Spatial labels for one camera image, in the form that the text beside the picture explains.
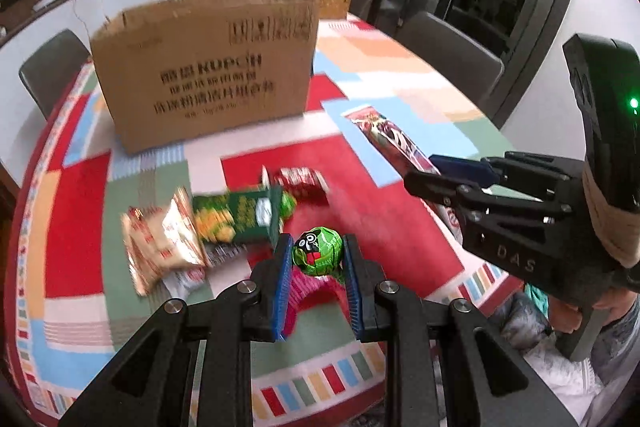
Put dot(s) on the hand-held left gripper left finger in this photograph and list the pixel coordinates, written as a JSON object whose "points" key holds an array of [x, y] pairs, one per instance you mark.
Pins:
{"points": [[283, 287]]}

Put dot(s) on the brown cardboard box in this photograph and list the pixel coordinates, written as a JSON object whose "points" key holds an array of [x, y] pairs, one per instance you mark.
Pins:
{"points": [[200, 72]]}

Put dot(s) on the magenta snack packet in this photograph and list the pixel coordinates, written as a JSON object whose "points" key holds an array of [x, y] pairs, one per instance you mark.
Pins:
{"points": [[312, 289]]}

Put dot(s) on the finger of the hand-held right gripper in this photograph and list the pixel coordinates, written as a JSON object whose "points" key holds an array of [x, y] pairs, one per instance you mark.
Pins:
{"points": [[460, 167], [435, 187]]}

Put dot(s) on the person's grey clothing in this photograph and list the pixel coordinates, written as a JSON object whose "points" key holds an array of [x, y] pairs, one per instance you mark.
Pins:
{"points": [[540, 357]]}

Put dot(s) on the green round candy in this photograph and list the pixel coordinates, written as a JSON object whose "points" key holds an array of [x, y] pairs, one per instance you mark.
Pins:
{"points": [[316, 252]]}

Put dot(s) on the long red white snack packet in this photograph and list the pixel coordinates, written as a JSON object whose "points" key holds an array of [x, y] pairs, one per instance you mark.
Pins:
{"points": [[390, 137]]}

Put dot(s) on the silver snack packet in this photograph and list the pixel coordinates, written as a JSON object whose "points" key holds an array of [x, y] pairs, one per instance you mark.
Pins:
{"points": [[220, 257]]}

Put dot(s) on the person's right hand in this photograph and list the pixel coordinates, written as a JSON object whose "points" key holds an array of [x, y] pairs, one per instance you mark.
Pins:
{"points": [[565, 314]]}

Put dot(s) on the red shiny snack packet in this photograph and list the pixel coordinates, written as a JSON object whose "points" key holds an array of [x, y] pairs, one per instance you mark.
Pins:
{"points": [[300, 184]]}

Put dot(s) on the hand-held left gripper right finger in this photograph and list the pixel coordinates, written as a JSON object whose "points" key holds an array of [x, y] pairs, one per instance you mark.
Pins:
{"points": [[352, 287]]}

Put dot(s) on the beige snack packet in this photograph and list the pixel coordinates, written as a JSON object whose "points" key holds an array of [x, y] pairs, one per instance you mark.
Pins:
{"points": [[160, 242]]}

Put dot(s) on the green snack packet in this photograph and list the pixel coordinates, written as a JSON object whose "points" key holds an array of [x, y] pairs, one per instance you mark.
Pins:
{"points": [[235, 217]]}

